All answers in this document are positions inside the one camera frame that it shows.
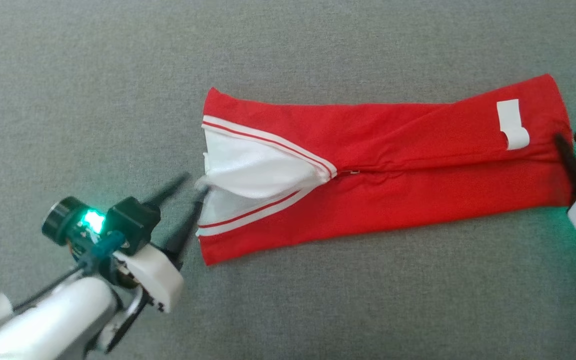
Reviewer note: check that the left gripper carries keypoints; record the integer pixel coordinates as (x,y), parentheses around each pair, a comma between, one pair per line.
(155,275)

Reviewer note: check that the red white striped jersey shorts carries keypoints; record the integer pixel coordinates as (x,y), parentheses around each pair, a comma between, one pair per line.
(393,200)

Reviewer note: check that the grey sofa seat cushion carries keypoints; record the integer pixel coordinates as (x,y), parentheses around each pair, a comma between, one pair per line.
(318,45)

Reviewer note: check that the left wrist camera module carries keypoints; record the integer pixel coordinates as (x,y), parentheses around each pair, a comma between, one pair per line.
(65,220)

